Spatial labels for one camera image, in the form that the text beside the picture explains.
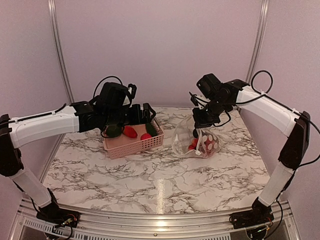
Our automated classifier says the green cucumber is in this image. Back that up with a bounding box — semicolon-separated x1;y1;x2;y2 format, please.
145;123;158;137

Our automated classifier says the front aluminium rail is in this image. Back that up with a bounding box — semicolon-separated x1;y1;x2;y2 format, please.
14;203;301;240

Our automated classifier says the aluminium frame post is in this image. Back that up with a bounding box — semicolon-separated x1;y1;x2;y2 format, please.
245;0;270;83
47;0;75;103

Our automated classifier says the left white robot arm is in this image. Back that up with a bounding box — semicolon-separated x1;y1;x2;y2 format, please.
0;101;156;223

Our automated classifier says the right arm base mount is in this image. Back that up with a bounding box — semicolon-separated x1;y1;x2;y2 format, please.
229;207;274;229

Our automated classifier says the left aluminium frame post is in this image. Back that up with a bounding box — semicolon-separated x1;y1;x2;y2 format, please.
47;0;75;103

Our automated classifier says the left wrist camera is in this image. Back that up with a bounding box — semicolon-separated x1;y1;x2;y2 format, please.
98;82;137;108

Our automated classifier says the red round fruit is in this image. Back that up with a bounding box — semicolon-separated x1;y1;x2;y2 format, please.
140;133;152;141

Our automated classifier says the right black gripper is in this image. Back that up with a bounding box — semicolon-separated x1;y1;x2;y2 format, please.
192;96;230;129

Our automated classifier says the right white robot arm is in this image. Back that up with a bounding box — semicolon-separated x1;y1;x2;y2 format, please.
192;73;310;228

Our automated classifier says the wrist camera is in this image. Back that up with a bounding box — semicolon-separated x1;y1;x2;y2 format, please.
98;82;137;108
189;73;223;106

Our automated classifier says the green avocado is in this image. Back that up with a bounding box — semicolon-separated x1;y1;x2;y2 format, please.
103;125;123;138

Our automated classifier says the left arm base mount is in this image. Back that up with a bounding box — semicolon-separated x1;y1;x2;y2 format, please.
35;200;80;228

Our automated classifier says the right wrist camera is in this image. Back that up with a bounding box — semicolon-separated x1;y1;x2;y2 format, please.
189;73;223;106

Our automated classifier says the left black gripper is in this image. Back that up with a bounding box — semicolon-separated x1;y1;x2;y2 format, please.
104;102;156;126

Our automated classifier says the right aluminium frame post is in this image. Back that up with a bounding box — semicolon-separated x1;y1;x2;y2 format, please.
245;0;270;83

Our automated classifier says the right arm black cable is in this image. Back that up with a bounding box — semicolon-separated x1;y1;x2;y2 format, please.
250;70;274;95

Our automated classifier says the purple eggplant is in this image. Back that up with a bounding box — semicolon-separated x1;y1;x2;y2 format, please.
199;140;220;158

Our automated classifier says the pink perforated plastic basket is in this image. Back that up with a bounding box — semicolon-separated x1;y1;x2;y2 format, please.
103;117;164;159

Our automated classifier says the clear dotted zip top bag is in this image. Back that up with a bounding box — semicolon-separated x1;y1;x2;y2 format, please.
171;115;222;158

